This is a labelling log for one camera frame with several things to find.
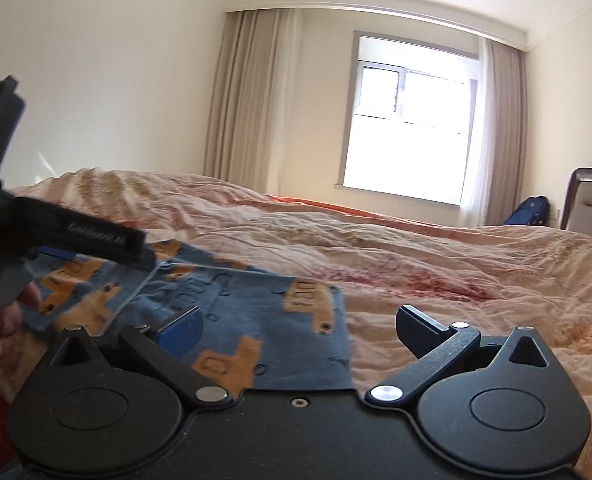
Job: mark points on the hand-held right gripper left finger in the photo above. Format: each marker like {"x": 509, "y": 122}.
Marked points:
{"x": 181, "y": 332}

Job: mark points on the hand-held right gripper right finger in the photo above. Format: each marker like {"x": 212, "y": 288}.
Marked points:
{"x": 418, "y": 332}

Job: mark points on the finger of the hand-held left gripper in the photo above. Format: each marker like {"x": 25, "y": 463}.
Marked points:
{"x": 138, "y": 261}

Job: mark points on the blue patterned pants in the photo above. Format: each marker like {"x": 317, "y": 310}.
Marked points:
{"x": 256, "y": 310}

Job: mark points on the person's left hand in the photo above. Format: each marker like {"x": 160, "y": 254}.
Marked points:
{"x": 8, "y": 320}

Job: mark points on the bed with floral duvet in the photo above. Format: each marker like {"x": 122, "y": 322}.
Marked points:
{"x": 426, "y": 260}

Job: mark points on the blue backpack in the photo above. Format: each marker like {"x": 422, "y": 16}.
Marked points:
{"x": 528, "y": 212}

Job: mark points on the beige pleated curtain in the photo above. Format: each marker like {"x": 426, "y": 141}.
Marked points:
{"x": 251, "y": 105}
{"x": 508, "y": 135}

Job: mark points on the grey framed window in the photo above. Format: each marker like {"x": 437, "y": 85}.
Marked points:
{"x": 406, "y": 135}

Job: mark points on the sheer white curtain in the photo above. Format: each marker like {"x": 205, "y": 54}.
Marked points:
{"x": 476, "y": 135}

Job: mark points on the white wall socket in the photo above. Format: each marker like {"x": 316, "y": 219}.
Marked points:
{"x": 556, "y": 212}

